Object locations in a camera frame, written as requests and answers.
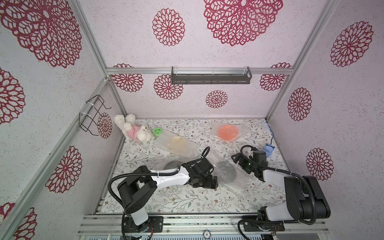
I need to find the dark grey plate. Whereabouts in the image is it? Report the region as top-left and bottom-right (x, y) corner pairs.
(214, 161), (237, 185)

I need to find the clear bubble wrap sheet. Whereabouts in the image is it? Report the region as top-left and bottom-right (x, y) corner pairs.
(207, 151), (252, 196)

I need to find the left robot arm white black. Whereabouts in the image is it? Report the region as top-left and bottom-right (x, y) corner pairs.
(107, 147), (218, 232)

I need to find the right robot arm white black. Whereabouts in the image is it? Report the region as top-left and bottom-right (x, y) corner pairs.
(231, 146), (331, 239)

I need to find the yellow plate in bubble wrap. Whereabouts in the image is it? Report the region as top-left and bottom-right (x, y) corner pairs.
(154, 129), (199, 159)

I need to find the orange plate in bubble wrap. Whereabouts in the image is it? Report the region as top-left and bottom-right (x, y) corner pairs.
(211, 121), (251, 142)

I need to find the green round toy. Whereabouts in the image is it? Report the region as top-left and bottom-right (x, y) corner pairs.
(153, 128), (163, 136)

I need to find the white plush bunny pink dress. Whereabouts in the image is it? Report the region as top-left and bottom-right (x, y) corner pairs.
(114, 114), (154, 142)

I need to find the blue toy with cord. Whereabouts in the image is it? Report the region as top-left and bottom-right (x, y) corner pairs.
(263, 121), (275, 158)

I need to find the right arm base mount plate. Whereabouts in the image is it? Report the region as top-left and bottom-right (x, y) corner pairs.
(242, 216), (285, 232)

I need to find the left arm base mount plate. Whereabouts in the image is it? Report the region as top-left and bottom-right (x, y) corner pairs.
(123, 216), (164, 233)

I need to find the aluminium front rail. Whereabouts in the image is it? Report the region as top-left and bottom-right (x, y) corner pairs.
(75, 214), (330, 237)

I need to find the black wire wall basket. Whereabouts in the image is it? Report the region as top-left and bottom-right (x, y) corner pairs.
(78, 95), (111, 136)

